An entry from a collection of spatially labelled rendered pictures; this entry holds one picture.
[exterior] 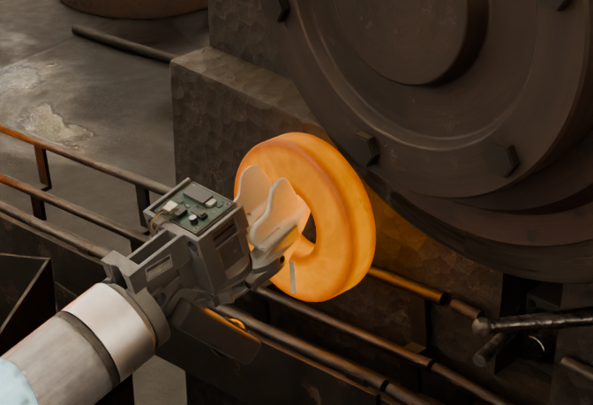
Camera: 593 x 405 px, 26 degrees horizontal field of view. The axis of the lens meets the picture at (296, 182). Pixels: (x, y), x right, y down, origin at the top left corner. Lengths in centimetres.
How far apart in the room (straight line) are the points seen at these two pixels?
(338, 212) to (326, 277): 7
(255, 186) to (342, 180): 8
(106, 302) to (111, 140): 215
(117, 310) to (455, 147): 32
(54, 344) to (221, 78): 42
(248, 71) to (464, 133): 52
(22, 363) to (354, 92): 33
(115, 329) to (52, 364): 6
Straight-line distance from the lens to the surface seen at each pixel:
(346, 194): 110
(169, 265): 104
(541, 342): 115
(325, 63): 92
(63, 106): 336
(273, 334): 123
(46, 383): 100
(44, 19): 394
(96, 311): 102
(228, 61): 136
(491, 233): 95
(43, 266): 131
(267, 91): 129
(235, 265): 108
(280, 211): 110
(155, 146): 313
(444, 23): 81
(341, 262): 112
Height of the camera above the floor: 140
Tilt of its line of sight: 29 degrees down
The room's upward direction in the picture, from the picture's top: straight up
